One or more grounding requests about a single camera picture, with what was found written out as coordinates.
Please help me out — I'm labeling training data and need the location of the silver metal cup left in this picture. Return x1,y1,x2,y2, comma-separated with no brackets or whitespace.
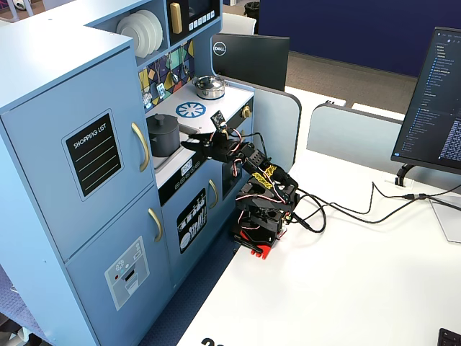
141,61,154,110

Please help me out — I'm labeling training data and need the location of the black toy microwave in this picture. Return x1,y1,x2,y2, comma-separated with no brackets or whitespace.
166,0,222,47

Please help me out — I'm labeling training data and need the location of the gold microwave handle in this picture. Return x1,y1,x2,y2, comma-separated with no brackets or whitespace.
169,2,184,35

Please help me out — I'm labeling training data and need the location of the long gold fridge door handle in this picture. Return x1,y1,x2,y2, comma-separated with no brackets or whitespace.
130,122,151,173

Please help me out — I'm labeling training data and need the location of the small wrist camera board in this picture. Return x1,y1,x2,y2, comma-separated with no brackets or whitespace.
210,110,228,130

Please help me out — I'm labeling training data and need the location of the gray monitor base plate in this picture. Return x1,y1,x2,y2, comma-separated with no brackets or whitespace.
429,196,461,244

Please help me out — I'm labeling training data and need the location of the white cylindrical can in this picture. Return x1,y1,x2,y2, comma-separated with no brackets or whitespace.
155,53,168,101

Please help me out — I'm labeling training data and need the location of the white chair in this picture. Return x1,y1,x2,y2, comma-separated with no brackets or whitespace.
220,12,258,36

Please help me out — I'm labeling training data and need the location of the looped black cable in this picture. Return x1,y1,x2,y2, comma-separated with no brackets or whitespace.
292,193,328,234

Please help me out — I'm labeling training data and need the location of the short gold freezer door handle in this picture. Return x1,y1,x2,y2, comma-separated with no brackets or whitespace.
148,208,164,244

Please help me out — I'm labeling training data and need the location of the white toy plate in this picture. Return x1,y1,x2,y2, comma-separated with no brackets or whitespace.
135,10,160,55
143,9,164,50
115,13,151,59

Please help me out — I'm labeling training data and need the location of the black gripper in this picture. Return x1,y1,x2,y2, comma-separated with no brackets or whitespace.
180,130,255,164

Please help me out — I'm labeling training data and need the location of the black keyboard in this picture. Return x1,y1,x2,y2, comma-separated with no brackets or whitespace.
437,327,461,346

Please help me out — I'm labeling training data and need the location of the long black cable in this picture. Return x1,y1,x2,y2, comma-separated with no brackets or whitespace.
293,181,461,225

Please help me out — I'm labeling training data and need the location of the gray pot lid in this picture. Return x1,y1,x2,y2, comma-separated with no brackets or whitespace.
146,112,180,137

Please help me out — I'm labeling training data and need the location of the gray pot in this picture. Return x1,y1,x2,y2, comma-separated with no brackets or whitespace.
146,122,181,158

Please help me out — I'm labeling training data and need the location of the silver metal cup centre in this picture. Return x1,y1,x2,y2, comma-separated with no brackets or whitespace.
166,51,180,85

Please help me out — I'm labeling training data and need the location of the silver metal cup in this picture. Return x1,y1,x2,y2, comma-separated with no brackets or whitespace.
141,61,154,110
166,51,180,85

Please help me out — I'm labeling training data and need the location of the light blue desk divider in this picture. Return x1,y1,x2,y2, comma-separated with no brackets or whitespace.
223,79,303,174
306,102,406,171

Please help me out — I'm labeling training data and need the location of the dishwasher door with cutlery print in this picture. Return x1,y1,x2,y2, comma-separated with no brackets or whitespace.
161,168,223,288

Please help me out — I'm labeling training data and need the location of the black Dell monitor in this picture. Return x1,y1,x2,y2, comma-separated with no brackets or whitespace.
211,32,291,93

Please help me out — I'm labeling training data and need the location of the blue toy kitchen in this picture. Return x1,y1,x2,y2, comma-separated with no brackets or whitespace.
0,0,256,346

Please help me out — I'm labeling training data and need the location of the black trash bin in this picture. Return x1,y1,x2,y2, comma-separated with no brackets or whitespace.
243,1,261,25

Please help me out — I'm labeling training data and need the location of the silver pot lid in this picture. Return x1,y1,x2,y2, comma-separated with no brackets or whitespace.
193,74,225,92

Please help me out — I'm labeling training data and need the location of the fridge door with shopping list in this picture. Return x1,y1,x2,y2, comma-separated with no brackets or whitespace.
0,46,156,263

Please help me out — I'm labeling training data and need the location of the monitor showing code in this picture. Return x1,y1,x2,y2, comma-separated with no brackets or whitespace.
390,26,461,177

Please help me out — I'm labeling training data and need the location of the freezer door with ice dispenser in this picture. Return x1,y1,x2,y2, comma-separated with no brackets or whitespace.
64,185,174,346

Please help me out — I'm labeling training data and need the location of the metal toy spoon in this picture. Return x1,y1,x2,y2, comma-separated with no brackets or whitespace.
181,42,192,79

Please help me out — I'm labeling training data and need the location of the red arm base clamp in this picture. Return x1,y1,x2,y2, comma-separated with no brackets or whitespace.
231,226,286,261

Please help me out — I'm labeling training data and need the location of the silver metal pot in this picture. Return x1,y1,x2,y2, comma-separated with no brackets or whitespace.
191,77,227,101

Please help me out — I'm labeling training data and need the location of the gold dishwasher door handle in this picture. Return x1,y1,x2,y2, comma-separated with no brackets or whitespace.
208,178,220,210

